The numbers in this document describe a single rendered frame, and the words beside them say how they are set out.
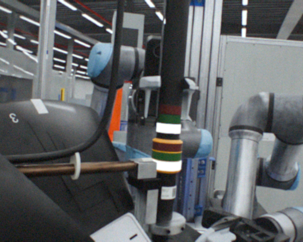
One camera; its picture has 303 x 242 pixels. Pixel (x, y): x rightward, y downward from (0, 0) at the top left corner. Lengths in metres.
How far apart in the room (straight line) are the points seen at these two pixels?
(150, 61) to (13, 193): 0.40
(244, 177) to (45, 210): 0.67
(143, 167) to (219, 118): 1.90
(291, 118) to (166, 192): 0.51
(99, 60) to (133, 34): 3.56
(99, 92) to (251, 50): 1.55
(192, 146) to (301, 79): 1.82
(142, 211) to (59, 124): 0.18
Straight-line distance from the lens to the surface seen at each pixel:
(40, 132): 0.45
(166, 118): 0.41
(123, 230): 0.40
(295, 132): 0.88
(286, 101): 0.86
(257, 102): 0.86
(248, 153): 0.83
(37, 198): 0.19
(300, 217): 0.78
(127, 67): 0.97
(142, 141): 0.67
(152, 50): 0.53
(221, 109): 2.26
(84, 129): 0.48
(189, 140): 0.72
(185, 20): 0.43
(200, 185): 1.41
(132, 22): 4.53
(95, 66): 0.95
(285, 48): 2.44
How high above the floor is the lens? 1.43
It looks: 3 degrees down
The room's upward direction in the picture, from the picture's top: 4 degrees clockwise
